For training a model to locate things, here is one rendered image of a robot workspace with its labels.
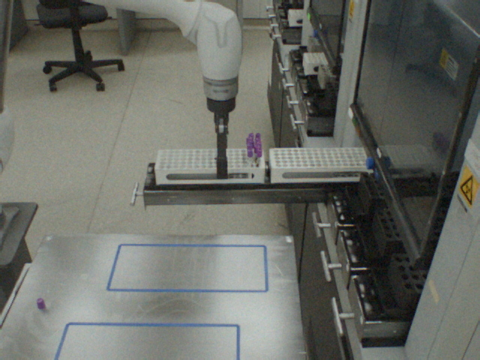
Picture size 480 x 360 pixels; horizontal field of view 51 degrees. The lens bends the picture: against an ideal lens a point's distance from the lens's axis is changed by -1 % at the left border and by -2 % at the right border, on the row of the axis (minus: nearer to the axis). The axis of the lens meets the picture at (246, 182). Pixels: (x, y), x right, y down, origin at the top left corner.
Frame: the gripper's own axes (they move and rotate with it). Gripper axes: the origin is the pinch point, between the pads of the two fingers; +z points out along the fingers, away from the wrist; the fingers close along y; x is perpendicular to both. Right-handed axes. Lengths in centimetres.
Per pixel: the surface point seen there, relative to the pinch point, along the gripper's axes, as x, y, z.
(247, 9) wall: 22, -350, 67
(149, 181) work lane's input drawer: -20.0, 3.4, 4.1
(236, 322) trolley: 3, 52, 4
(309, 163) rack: 23.9, 2.6, -0.7
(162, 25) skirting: -57, -350, 82
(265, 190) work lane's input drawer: 11.9, 6.7, 5.5
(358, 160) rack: 37.9, 1.0, -0.3
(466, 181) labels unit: 38, 57, -34
